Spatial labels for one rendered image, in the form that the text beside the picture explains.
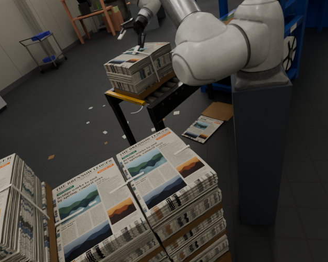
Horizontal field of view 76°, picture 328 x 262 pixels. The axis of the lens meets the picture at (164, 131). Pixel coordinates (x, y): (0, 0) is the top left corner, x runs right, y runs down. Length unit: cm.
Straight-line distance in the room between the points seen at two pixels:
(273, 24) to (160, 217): 71
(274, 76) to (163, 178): 54
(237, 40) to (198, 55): 13
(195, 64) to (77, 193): 65
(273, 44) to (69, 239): 92
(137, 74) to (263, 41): 78
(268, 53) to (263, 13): 13
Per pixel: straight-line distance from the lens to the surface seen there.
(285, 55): 255
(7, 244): 66
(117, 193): 83
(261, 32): 77
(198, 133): 220
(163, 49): 147
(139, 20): 149
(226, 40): 71
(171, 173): 80
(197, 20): 73
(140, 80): 135
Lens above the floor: 143
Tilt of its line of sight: 37 degrees down
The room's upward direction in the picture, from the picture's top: 19 degrees counter-clockwise
